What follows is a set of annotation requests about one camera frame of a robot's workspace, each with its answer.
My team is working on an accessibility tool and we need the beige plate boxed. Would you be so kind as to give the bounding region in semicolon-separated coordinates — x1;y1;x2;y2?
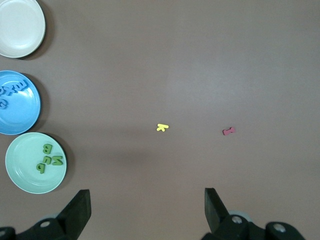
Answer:
0;0;47;59

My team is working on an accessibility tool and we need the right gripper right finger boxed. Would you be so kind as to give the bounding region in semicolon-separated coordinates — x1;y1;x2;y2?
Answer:
201;187;307;240

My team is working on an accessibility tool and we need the blue letter X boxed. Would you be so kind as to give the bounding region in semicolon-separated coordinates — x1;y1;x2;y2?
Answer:
4;85;18;97

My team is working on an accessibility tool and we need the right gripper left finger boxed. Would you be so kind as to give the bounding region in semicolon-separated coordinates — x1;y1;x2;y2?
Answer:
0;189;91;240

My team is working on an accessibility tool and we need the brown table cover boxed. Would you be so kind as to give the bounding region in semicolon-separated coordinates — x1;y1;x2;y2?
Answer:
0;0;320;240

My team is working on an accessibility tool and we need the blue letter E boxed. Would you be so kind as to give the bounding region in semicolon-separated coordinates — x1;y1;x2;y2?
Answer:
16;79;30;92

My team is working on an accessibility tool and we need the blue plate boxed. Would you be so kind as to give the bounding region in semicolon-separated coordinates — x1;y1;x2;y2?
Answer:
0;70;42;136

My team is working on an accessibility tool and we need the green plate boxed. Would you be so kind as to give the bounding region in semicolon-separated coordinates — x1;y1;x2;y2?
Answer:
5;132;68;195

